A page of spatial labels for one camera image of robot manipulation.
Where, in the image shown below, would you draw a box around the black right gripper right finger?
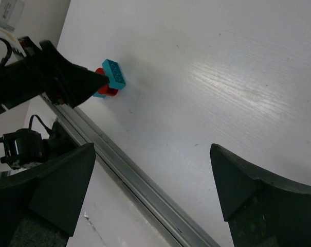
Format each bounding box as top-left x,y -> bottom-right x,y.
210,144 -> 311,246

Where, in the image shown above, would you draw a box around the aluminium table rail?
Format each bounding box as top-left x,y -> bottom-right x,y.
41,95 -> 218,246

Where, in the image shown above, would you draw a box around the blue lego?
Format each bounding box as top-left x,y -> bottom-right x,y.
93,92 -> 106,98
102,59 -> 126,90

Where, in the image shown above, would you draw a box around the blue top lego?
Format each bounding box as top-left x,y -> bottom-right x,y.
102,59 -> 126,90

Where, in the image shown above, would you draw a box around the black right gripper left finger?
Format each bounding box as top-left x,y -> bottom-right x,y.
0,143 -> 96,246

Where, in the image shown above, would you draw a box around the blue bottom lego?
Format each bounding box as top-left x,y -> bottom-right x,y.
93,92 -> 106,98

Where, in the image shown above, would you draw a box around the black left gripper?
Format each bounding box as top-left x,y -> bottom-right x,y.
0,37 -> 109,115

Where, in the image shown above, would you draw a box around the red round lego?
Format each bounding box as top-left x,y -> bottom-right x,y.
97,85 -> 119,97

